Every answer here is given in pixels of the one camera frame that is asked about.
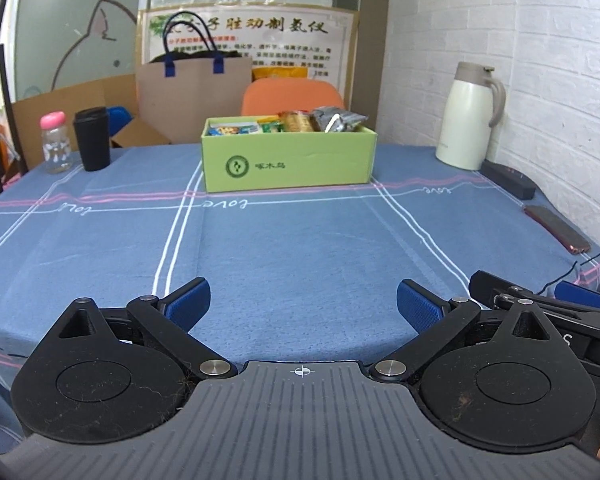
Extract orange chair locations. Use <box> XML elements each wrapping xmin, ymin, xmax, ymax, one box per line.
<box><xmin>241</xmin><ymin>77</ymin><xmax>346</xmax><ymax>117</ymax></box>

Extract yellow bag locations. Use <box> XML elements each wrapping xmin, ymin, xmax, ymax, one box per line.
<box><xmin>251</xmin><ymin>66</ymin><xmax>308</xmax><ymax>81</ymax></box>

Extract black tumbler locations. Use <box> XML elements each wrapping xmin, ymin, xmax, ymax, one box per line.
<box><xmin>73</xmin><ymin>106</ymin><xmax>112</xmax><ymax>172</ymax></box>

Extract clear bottle with pink lid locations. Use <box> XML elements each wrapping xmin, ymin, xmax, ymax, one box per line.
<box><xmin>40</xmin><ymin>112</ymin><xmax>74</xmax><ymax>175</ymax></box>

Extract brown cardboard box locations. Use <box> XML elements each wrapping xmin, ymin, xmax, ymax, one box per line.
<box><xmin>11</xmin><ymin>74</ymin><xmax>173</xmax><ymax>171</ymax></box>

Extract blue snack packet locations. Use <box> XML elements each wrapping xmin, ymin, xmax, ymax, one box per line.
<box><xmin>207</xmin><ymin>122</ymin><xmax>260</xmax><ymax>137</ymax></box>

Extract black rectangular box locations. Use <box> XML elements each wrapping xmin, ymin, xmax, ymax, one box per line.
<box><xmin>481</xmin><ymin>158</ymin><xmax>537</xmax><ymax>200</ymax></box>

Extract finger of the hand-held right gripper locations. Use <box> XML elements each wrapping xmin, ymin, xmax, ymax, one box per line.
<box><xmin>468</xmin><ymin>270</ymin><xmax>556</xmax><ymax>313</ymax></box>
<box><xmin>554</xmin><ymin>280</ymin><xmax>600</xmax><ymax>315</ymax></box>

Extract white thermos jug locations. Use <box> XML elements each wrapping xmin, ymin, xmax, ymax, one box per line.
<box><xmin>435</xmin><ymin>61</ymin><xmax>507</xmax><ymax>171</ymax></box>

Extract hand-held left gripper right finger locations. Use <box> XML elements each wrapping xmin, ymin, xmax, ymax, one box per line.
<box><xmin>370</xmin><ymin>279</ymin><xmax>562</xmax><ymax>384</ymax></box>

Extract blue plastic object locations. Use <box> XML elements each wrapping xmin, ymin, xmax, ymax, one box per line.
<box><xmin>106</xmin><ymin>106</ymin><xmax>133</xmax><ymax>137</ymax></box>

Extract orange bean snack packet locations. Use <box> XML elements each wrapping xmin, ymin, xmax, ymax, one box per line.
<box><xmin>280</xmin><ymin>111</ymin><xmax>315</xmax><ymax>133</ymax></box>

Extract framed wall poster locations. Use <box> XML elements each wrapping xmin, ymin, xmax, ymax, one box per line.
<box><xmin>137</xmin><ymin>5</ymin><xmax>361</xmax><ymax>111</ymax></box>

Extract brown paper bag blue handles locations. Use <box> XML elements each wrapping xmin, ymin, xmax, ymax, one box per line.
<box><xmin>136</xmin><ymin>10</ymin><xmax>253</xmax><ymax>146</ymax></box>

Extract large brown silver snack packet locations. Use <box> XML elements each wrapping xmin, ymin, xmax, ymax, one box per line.
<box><xmin>311</xmin><ymin>106</ymin><xmax>368</xmax><ymax>134</ymax></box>

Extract green cardboard box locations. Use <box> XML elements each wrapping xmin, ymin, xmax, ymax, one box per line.
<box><xmin>201</xmin><ymin>115</ymin><xmax>378</xmax><ymax>194</ymax></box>

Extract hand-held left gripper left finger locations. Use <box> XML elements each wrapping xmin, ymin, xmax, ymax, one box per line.
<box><xmin>40</xmin><ymin>276</ymin><xmax>238</xmax><ymax>380</ymax></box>

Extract blue striped tablecloth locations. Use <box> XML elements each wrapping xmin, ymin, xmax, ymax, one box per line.
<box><xmin>0</xmin><ymin>142</ymin><xmax>600</xmax><ymax>456</ymax></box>

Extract phone with red case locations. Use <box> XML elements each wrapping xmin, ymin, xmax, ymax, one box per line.
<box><xmin>523</xmin><ymin>204</ymin><xmax>592</xmax><ymax>256</ymax></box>

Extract black metal stand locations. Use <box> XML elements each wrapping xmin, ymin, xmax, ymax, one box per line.
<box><xmin>0</xmin><ymin>42</ymin><xmax>31</xmax><ymax>191</ymax></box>

